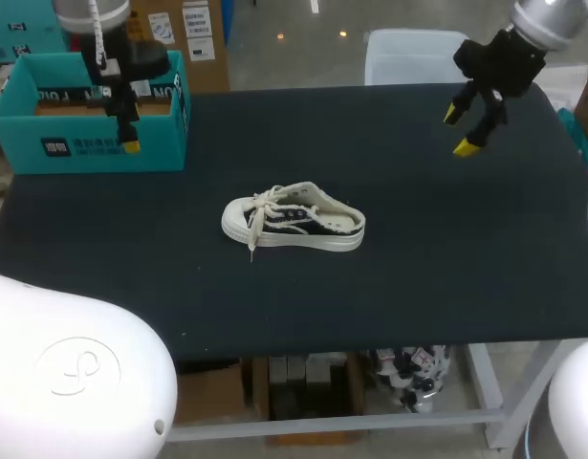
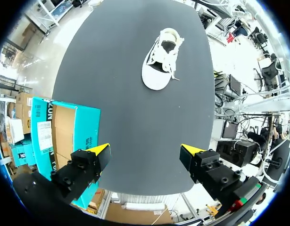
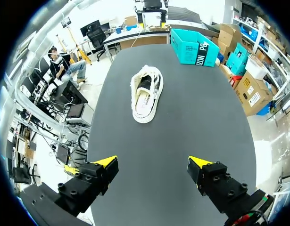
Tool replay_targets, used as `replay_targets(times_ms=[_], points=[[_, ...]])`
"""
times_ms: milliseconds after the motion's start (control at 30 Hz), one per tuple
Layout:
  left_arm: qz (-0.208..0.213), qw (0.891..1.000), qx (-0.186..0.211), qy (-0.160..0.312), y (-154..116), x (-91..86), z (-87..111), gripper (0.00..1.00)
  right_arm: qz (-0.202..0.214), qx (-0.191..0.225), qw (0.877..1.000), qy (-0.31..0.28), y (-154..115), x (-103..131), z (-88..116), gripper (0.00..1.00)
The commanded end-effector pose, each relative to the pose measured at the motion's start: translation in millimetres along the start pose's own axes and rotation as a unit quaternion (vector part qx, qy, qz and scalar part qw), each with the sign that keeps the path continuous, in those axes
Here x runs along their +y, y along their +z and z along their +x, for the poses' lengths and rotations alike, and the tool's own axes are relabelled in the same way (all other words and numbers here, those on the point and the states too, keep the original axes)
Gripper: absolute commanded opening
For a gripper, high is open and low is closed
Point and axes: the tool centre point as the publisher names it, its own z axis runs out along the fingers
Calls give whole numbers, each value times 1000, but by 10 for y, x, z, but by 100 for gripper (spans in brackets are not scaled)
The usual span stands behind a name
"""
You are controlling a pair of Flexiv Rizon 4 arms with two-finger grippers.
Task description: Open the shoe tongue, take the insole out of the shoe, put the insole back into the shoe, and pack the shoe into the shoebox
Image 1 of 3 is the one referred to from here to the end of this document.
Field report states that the tall cardboard box with labels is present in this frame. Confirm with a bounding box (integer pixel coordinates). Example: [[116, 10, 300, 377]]
[[129, 0, 231, 93]]

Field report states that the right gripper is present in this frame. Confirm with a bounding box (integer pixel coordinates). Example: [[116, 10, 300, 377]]
[[442, 28, 548, 159]]

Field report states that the white carton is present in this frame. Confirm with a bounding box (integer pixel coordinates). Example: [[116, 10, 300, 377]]
[[540, 61, 588, 115]]

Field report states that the translucent white plastic bin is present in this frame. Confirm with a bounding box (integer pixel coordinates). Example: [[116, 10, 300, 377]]
[[363, 28, 472, 87]]

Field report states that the large open teal box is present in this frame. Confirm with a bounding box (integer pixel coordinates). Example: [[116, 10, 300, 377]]
[[0, 49, 193, 176]]

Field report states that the closed teal box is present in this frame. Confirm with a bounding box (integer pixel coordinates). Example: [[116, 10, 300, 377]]
[[0, 0, 73, 65]]

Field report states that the open cardboard box with blocks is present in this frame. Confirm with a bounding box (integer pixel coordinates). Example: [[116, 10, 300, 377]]
[[250, 352, 372, 447]]

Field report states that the black and cream shoe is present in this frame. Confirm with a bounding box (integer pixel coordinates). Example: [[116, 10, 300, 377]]
[[220, 181, 367, 264]]

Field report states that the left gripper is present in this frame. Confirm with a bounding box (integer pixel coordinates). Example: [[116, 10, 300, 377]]
[[79, 29, 173, 155]]

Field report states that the flat brown cardboard box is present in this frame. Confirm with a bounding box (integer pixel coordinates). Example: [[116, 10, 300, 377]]
[[172, 361, 248, 427]]

